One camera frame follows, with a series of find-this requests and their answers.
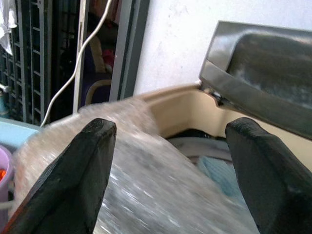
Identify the dark grey washer lid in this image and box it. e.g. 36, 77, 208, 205
198, 20, 312, 140

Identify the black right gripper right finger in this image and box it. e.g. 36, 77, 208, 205
224, 117, 312, 234

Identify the light blue towel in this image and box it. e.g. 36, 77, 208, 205
196, 156, 244, 199

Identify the purple plastic bucket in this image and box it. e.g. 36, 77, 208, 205
0, 145, 15, 229

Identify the grey beige mottled garment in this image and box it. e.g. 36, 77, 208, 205
9, 98, 260, 234

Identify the white hanging cloth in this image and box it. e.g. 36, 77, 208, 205
0, 0, 18, 56

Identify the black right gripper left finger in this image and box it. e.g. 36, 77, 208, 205
1, 118, 117, 234

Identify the white cable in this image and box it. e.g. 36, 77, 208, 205
40, 0, 113, 128

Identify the grey door frame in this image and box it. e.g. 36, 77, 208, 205
108, 0, 151, 102

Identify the light blue plastic tub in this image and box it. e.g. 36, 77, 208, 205
0, 117, 41, 153

